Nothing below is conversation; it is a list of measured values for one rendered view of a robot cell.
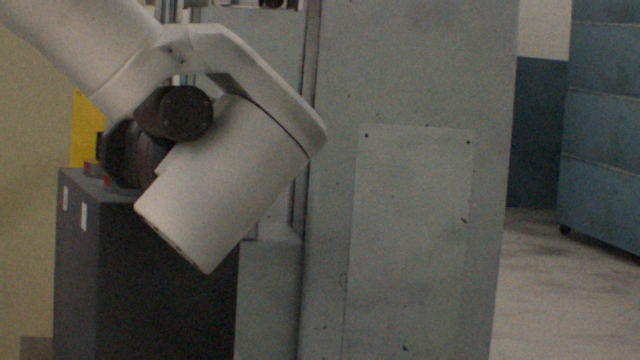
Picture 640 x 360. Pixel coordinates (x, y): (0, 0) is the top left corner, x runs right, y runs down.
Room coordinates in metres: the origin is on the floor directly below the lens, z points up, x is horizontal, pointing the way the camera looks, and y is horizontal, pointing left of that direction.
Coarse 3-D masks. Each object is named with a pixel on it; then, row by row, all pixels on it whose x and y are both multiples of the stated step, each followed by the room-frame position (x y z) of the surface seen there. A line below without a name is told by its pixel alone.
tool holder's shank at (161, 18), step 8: (160, 0) 1.07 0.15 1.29; (168, 0) 1.06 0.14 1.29; (176, 0) 1.07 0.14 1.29; (160, 8) 1.07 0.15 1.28; (168, 8) 1.06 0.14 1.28; (176, 8) 1.07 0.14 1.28; (160, 16) 1.06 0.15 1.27; (168, 16) 1.06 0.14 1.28; (176, 16) 1.07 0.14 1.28; (168, 80) 1.06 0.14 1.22; (176, 80) 1.07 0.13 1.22
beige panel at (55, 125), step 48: (144, 0) 2.35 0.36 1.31; (0, 48) 2.29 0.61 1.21; (0, 96) 2.29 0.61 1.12; (48, 96) 2.31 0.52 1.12; (0, 144) 2.29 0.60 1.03; (48, 144) 2.31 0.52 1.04; (0, 192) 2.29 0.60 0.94; (48, 192) 2.31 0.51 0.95; (0, 240) 2.29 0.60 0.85; (48, 240) 2.31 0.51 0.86; (0, 288) 2.29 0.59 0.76; (48, 288) 2.31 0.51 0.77; (0, 336) 2.29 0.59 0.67; (48, 336) 2.31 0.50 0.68
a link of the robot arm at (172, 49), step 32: (160, 32) 0.79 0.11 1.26; (192, 32) 0.79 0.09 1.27; (224, 32) 0.80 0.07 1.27; (128, 64) 0.77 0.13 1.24; (160, 64) 0.78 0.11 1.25; (192, 64) 0.79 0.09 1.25; (224, 64) 0.79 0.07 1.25; (256, 64) 0.80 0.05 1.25; (96, 96) 0.78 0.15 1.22; (128, 96) 0.78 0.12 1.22; (256, 96) 0.80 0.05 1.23; (288, 96) 0.81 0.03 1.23; (288, 128) 0.81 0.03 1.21; (320, 128) 0.82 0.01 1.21
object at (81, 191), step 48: (96, 192) 1.04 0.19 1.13; (144, 192) 1.03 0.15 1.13; (96, 240) 1.00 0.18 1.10; (144, 240) 1.01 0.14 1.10; (240, 240) 1.04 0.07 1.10; (96, 288) 1.00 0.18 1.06; (144, 288) 1.01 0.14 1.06; (192, 288) 1.03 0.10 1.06; (96, 336) 1.00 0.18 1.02; (144, 336) 1.01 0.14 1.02; (192, 336) 1.03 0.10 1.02
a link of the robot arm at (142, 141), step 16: (112, 128) 0.98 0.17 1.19; (128, 128) 0.98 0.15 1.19; (96, 144) 0.99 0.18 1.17; (112, 144) 0.98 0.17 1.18; (128, 144) 0.97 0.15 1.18; (144, 144) 0.90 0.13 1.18; (112, 160) 0.98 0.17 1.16; (128, 160) 0.96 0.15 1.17; (144, 160) 0.89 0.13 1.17; (112, 176) 0.98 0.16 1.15; (128, 176) 0.96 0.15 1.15; (144, 176) 0.90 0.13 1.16
